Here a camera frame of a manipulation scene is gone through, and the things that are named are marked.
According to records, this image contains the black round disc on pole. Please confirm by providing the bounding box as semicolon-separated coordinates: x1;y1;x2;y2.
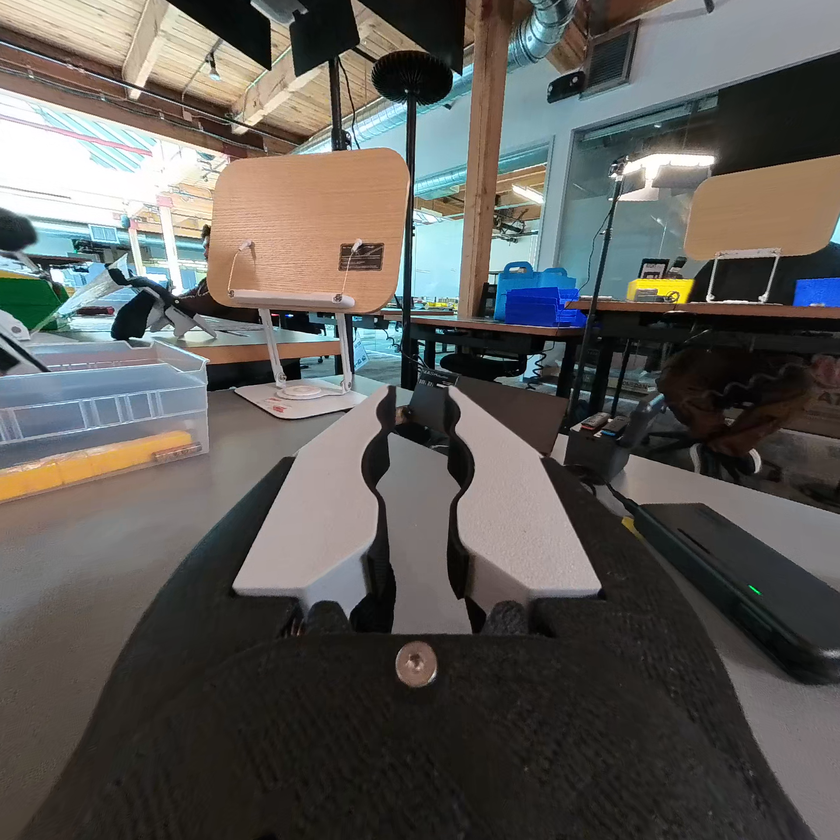
371;51;455;389

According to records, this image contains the dark flat box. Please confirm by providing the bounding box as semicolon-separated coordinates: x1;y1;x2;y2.
408;371;571;458

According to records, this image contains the brown office chair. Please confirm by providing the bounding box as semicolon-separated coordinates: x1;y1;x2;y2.
656;344;815;475

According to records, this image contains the black wall screen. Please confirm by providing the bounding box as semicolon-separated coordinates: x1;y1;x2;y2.
712;51;840;177

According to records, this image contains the black tripod pole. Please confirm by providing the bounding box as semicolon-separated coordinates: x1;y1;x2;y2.
327;56;349;153

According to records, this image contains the yellow box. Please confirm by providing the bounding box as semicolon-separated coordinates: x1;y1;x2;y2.
626;278;695;304

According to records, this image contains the yellow block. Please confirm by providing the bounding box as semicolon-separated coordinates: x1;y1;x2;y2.
0;430;196;505

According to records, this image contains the wooden desk with black legs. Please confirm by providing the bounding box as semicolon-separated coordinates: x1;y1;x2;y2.
566;298;840;421
381;311;588;395

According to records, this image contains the cardboard box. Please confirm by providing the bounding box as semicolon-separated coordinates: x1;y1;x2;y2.
784;354;840;439

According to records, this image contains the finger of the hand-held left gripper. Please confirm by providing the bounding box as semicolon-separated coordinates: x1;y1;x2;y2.
0;308;52;376

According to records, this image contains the long wooden desk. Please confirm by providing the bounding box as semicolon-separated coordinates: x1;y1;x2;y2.
147;325;345;368

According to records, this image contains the wooden support post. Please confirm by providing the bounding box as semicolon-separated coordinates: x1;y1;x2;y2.
458;0;514;317

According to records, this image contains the black overhead light panel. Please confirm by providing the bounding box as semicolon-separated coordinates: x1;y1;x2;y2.
167;0;468;78

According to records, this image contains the black and white robot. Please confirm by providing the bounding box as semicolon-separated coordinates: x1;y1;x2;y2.
109;266;219;342

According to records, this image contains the black cable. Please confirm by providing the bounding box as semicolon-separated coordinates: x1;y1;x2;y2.
577;481;641;526

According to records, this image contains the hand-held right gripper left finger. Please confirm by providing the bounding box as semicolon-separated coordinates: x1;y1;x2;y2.
231;385;399;634

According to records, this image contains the black light stand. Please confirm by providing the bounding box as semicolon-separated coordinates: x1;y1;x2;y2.
567;152;716;424

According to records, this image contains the wide silver air duct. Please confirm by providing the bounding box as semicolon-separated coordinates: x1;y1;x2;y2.
292;0;580;155

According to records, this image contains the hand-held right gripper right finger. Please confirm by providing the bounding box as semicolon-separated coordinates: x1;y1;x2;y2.
445;385;605;634

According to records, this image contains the grey wall vent grille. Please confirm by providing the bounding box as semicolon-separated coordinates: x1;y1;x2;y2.
583;21;641;99

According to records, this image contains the clear plastic storage bin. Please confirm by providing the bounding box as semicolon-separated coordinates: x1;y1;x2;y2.
0;339;211;506

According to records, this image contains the black power bank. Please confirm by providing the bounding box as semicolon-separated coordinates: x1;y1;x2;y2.
632;502;840;685

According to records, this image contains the wooden panel on white stand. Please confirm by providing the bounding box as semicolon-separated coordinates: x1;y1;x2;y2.
206;147;411;421
682;154;840;304

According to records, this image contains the blue plastic bin with handle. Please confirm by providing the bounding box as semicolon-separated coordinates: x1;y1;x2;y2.
493;260;589;328

